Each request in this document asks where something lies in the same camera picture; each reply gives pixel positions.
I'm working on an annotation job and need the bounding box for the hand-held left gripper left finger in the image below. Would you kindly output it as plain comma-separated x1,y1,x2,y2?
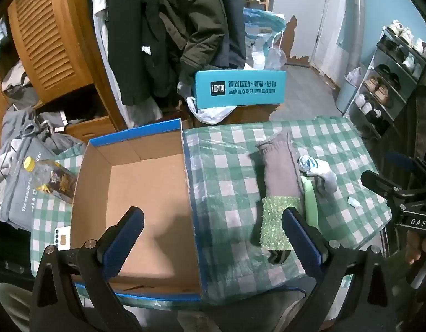
30,207,146,332

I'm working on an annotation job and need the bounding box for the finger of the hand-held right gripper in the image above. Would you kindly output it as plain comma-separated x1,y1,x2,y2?
360,170,412,203
384,150,426,180

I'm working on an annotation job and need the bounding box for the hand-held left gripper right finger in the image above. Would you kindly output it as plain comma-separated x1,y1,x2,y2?
281,207,397,332

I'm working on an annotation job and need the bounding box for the green glitter cloth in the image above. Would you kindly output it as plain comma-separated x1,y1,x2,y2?
258,195,305,251

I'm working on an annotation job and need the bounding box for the blue cardboard shoe box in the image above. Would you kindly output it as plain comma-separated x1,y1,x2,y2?
71,118,208,301

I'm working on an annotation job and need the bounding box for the white blue striped sock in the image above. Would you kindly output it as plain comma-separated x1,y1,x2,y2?
298,155,338,194

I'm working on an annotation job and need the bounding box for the long grey sock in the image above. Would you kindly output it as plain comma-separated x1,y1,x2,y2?
255,131,303,203

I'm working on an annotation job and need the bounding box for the person's right hand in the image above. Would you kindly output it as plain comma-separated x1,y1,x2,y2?
405,230,426,267

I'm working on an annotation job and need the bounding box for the white smartphone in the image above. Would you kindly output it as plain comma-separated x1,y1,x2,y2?
50,226,72,251

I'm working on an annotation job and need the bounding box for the group of shoes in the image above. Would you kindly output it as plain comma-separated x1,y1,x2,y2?
353,20,426,125

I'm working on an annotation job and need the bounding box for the light blue bin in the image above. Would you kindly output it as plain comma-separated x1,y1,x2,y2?
334,83,362,116

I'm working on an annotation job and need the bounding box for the yellow capped plastic bottle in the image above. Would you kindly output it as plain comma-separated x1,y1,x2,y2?
24,157,79,204

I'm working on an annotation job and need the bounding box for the small white bag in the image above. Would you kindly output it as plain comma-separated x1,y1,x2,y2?
344,66,364,87

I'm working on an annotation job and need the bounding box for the green checked tablecloth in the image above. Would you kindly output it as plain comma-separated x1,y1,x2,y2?
30,116,393,310

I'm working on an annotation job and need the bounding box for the grey shoe rack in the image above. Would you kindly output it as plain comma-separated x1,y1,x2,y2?
342,21,426,139

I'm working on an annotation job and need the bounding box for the wooden wardrobe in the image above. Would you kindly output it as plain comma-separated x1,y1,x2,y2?
0,24,131,144

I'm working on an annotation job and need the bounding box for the brown cardboard box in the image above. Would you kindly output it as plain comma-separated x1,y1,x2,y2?
178,102,286,130

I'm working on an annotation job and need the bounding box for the pale long hanging garment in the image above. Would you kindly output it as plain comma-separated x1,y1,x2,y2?
125,95,165,128

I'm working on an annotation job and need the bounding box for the white door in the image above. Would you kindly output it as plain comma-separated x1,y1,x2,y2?
310,0,364,68

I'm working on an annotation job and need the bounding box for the white plastic bag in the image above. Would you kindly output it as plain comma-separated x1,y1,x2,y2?
186,96,238,125

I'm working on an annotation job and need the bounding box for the grey hoodie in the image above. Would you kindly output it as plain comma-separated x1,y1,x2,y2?
1,107,84,160

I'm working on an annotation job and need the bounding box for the clear plastic bag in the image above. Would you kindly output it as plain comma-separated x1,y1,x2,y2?
265,33,288,71

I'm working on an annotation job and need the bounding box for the teal printed cardboard box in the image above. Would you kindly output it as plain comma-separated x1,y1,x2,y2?
194,70,287,109

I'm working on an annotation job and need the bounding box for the large blue white bag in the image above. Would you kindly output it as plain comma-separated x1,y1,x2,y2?
242,7,287,71

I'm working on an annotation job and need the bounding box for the black hanging coat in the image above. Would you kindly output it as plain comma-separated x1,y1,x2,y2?
107,0,186,106

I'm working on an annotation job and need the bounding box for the pile of wardrobe clothes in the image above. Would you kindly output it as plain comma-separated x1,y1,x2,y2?
0,17,39,111

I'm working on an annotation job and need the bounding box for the navy hanging coat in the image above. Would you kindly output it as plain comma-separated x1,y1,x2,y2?
213,0,250,70

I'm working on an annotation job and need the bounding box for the wooden louvered wardrobe door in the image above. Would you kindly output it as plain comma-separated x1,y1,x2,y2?
7,0,106,102

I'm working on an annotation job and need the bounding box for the olive green hanging jacket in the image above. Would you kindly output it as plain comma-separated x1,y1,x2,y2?
154,0,231,87

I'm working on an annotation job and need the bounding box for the white hanging shirt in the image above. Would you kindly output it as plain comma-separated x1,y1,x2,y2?
78,0,131,128

